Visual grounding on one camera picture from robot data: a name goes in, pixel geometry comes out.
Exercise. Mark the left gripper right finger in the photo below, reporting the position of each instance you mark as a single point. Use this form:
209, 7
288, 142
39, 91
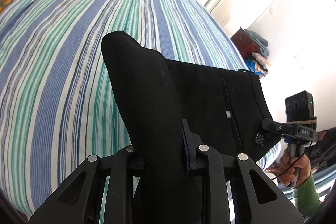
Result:
255, 197

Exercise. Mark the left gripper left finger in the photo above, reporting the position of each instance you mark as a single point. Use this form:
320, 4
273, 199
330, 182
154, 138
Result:
97, 182

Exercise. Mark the black pants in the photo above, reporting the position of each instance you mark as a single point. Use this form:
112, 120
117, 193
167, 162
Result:
154, 95

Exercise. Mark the person's right hand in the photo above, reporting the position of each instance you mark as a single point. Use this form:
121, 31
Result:
292, 169

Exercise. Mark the black bag on floor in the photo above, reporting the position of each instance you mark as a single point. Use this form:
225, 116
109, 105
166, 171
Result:
323, 152

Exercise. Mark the pile of clothes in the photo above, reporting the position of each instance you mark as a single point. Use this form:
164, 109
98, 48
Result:
257, 61

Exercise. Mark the striped blue green bedsheet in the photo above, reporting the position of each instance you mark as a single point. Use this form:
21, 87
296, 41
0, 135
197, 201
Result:
57, 103

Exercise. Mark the dark wooden cabinet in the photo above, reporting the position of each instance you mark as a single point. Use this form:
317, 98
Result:
244, 43

